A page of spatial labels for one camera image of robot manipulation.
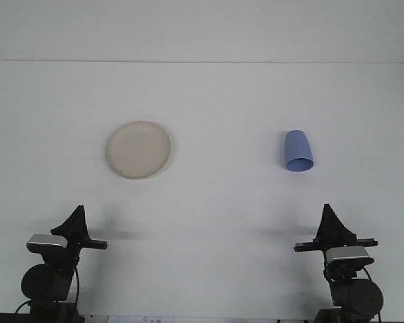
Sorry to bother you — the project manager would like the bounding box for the pale round plate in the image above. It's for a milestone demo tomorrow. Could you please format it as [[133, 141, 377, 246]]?
[[104, 120, 172, 180]]

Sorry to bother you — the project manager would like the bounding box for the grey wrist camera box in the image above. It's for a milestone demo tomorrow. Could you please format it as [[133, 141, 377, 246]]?
[[26, 234, 69, 252], [324, 246, 374, 267]]

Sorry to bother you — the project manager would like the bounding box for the pale blue cup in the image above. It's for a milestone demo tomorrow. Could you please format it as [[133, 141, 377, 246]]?
[[283, 129, 314, 173]]

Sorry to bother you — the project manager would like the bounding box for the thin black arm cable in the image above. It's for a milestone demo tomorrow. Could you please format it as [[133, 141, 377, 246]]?
[[362, 265, 384, 323], [15, 257, 83, 314]]

